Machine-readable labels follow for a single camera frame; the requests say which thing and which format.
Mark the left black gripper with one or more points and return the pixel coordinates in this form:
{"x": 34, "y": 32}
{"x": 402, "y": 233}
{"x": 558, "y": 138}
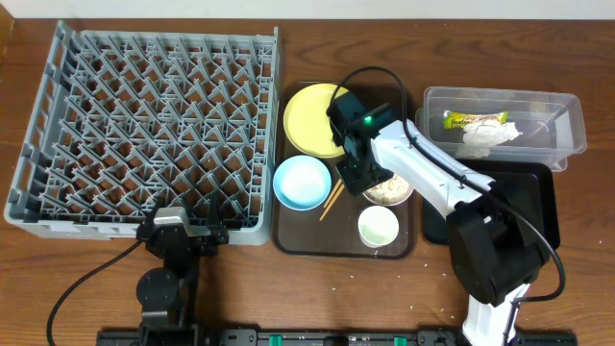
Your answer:
{"x": 203, "y": 235}

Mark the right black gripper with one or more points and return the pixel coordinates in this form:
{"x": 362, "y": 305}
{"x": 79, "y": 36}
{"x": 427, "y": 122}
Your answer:
{"x": 355, "y": 185}

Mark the light blue bowl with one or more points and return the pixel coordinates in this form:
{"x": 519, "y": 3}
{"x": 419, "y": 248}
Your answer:
{"x": 302, "y": 183}

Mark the white paper cup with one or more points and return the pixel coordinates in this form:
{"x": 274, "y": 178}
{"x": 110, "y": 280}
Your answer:
{"x": 377, "y": 226}

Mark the yellow round plate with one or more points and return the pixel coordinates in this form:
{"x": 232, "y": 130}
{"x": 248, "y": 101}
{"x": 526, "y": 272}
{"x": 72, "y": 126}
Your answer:
{"x": 306, "y": 123}

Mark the yellow green snack wrapper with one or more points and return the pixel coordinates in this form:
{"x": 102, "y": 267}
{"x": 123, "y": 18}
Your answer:
{"x": 459, "y": 120}

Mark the white napkin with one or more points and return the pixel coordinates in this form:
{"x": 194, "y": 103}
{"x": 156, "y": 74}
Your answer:
{"x": 489, "y": 132}

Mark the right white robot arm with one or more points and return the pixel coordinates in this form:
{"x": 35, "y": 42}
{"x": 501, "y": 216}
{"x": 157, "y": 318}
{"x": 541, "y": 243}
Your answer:
{"x": 496, "y": 233}

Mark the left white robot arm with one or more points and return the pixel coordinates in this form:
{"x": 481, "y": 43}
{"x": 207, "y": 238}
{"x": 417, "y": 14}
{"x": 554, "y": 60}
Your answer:
{"x": 167, "y": 294}

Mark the clear plastic waste bin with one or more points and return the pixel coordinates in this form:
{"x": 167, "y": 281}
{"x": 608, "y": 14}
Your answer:
{"x": 551, "y": 124}

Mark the upper wooden chopstick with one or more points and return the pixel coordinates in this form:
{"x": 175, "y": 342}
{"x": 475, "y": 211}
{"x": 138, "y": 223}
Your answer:
{"x": 336, "y": 187}

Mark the wooden chopstick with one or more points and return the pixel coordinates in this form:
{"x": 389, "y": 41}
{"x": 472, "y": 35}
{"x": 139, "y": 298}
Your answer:
{"x": 328, "y": 208}
{"x": 336, "y": 187}

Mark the lower wooden chopstick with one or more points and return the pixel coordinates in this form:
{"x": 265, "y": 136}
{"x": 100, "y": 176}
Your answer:
{"x": 328, "y": 208}

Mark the brown serving tray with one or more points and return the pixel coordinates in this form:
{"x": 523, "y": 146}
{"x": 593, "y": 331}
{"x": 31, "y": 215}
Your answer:
{"x": 301, "y": 233}

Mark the grey plastic dish rack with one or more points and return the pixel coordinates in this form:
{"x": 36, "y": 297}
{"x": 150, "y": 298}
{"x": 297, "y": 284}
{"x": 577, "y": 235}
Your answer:
{"x": 126, "y": 121}

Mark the black plastic tray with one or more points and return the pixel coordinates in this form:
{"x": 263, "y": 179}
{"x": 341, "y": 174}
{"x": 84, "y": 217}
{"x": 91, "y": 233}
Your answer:
{"x": 537, "y": 178}

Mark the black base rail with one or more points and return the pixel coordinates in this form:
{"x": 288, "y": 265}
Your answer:
{"x": 253, "y": 338}

